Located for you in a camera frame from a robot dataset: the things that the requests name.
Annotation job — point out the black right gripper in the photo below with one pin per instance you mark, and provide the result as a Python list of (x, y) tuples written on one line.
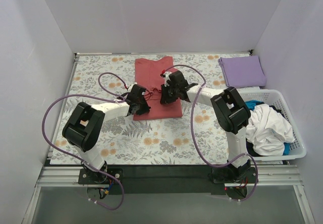
[(166, 98)]

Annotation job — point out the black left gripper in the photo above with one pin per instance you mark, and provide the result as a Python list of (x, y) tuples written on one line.
[(142, 107)]

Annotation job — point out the red t shirt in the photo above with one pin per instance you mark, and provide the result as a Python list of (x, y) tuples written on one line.
[(147, 74)]

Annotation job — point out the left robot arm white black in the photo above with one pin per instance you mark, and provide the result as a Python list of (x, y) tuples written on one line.
[(83, 128)]

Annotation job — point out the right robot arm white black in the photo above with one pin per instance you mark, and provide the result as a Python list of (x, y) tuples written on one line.
[(232, 115)]

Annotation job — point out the floral patterned table mat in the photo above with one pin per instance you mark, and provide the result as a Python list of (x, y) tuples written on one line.
[(126, 141)]

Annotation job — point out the folded purple t shirt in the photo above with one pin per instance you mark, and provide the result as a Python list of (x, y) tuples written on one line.
[(241, 72)]

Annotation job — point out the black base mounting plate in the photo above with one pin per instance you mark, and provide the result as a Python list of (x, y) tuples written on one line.
[(175, 179)]

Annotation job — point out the blue t shirt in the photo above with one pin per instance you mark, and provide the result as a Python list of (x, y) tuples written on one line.
[(252, 104)]

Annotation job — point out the white t shirt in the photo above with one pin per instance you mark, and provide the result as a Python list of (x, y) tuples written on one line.
[(270, 128)]

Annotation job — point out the white plastic laundry basket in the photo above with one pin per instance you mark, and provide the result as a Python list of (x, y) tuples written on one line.
[(274, 97)]

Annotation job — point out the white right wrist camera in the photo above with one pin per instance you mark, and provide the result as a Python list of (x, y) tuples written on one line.
[(166, 75)]

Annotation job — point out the aluminium frame rail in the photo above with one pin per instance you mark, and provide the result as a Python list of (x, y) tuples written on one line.
[(62, 195)]

